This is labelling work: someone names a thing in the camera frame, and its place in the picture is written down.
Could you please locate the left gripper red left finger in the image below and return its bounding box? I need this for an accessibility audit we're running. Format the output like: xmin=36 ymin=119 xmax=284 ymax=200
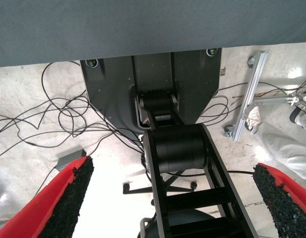
xmin=0 ymin=156 xmax=95 ymax=238

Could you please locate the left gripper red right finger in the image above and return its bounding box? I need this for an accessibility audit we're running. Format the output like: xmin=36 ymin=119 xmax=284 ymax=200
xmin=252 ymin=162 xmax=306 ymax=238

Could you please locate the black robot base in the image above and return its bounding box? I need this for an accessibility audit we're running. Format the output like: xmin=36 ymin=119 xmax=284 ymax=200
xmin=80 ymin=48 xmax=222 ymax=131

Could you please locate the grey box on floor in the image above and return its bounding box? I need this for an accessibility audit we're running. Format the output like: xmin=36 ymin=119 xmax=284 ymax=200
xmin=56 ymin=149 xmax=87 ymax=172

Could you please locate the white sneaker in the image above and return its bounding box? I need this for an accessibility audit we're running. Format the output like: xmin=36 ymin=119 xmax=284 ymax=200
xmin=244 ymin=105 xmax=264 ymax=135

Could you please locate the black office chair base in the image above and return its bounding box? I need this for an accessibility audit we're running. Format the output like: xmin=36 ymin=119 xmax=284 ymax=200
xmin=122 ymin=171 xmax=219 ymax=238

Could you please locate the grey metal stand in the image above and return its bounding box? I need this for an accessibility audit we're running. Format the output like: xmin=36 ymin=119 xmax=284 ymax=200
xmin=252 ymin=86 xmax=306 ymax=110

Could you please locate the aluminium profile bar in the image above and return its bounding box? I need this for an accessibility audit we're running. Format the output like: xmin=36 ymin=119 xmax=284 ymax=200
xmin=232 ymin=51 xmax=269 ymax=142

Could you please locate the dark grey table cloth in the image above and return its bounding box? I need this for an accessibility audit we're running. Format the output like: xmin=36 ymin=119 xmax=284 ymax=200
xmin=0 ymin=0 xmax=306 ymax=68

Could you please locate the thin black floor cable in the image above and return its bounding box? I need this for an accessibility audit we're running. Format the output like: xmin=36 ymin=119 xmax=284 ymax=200
xmin=41 ymin=60 xmax=91 ymax=138
xmin=0 ymin=96 xmax=146 ymax=159
xmin=162 ymin=170 xmax=254 ymax=177
xmin=200 ymin=95 xmax=230 ymax=119

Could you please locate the black robot torso frame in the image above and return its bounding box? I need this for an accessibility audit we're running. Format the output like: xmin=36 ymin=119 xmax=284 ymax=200
xmin=135 ymin=90 xmax=259 ymax=238

